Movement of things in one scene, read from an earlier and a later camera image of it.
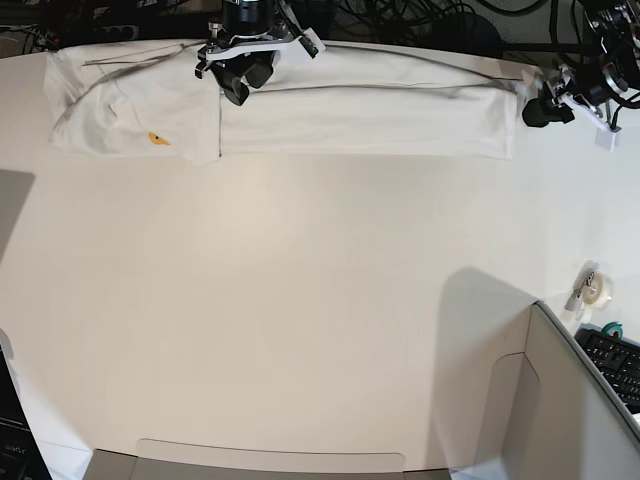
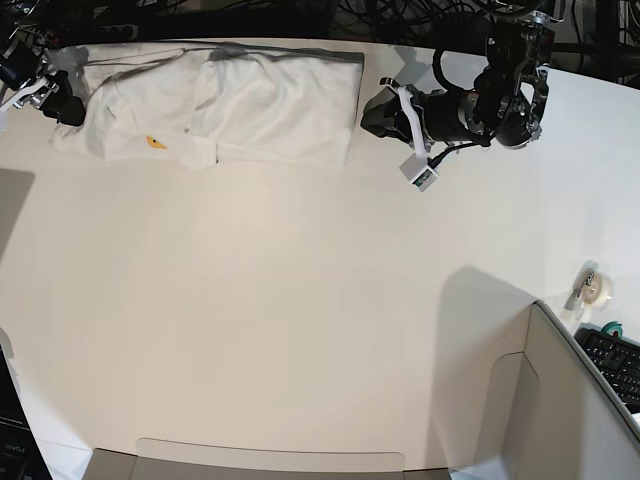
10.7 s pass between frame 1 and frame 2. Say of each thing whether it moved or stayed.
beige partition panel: stayed
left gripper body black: moved
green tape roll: stayed
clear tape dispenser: stayed
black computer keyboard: stayed
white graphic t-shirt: moved
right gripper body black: moved
